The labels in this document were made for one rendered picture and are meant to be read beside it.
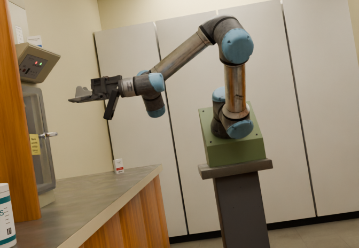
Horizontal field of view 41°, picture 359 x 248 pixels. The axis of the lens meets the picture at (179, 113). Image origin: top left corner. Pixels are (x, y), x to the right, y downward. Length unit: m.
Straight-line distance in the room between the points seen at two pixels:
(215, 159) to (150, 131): 2.50
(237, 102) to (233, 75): 0.14
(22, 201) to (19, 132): 0.22
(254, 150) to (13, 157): 1.13
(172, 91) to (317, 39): 1.47
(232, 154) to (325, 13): 2.82
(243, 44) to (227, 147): 0.63
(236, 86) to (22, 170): 0.87
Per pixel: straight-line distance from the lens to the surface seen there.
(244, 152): 2.24
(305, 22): 4.78
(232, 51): 1.77
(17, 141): 1.58
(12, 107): 1.58
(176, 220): 4.76
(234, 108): 1.98
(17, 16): 1.95
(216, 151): 2.23
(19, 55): 1.67
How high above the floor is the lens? 1.17
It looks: 1 degrees up
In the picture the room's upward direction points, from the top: 9 degrees counter-clockwise
